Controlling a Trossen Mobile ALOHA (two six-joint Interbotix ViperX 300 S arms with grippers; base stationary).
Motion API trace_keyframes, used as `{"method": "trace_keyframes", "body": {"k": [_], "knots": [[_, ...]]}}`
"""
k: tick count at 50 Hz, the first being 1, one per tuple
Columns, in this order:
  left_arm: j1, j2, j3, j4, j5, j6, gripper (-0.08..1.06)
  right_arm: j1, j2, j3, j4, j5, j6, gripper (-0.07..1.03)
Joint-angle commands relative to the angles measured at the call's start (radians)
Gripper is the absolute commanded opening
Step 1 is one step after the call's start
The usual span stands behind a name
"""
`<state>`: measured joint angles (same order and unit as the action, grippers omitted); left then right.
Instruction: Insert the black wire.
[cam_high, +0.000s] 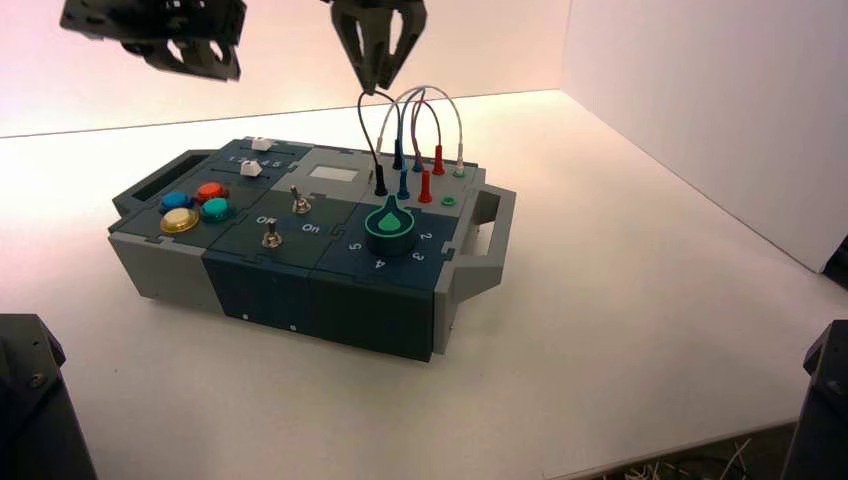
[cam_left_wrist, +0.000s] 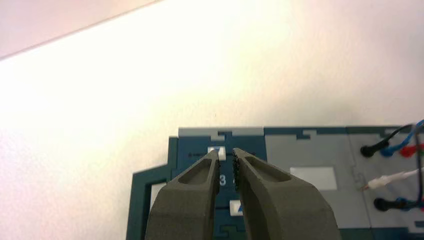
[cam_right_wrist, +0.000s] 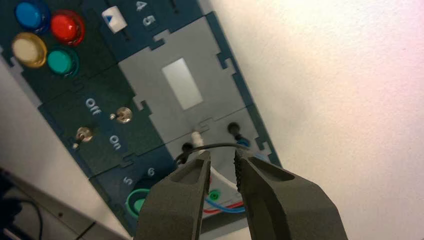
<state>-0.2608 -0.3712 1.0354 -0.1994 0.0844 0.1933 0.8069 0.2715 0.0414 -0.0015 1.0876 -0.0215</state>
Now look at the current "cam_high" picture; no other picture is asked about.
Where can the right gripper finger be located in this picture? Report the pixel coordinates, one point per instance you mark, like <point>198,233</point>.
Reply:
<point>411,26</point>
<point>364,46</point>

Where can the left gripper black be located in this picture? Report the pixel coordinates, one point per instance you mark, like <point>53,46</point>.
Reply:
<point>156,18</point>

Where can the white slider knob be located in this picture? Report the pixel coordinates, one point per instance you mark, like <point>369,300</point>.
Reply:
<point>262,143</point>
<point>250,167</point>

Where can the red round push button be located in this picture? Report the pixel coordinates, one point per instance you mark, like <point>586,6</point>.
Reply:
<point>211,192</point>

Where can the white rectangular display screen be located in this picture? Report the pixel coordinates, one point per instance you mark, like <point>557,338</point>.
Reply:
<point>333,173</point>

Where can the blue round push button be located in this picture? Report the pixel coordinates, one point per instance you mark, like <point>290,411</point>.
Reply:
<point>176,200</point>

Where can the teal round push button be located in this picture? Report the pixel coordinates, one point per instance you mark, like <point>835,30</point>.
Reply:
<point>217,209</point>

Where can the yellow round push button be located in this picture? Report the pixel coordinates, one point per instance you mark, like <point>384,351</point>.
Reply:
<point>179,220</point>

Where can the green and teal rotary knob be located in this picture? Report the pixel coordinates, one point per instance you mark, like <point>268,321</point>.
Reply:
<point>389,230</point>

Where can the grey and teal control box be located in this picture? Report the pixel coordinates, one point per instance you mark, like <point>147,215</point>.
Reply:
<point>364,316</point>

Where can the metal toggle switch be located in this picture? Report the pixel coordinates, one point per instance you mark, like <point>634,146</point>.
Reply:
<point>299,201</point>
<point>271,236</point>

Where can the dark object at wall edge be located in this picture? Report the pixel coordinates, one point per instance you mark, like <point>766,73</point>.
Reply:
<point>840,268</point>

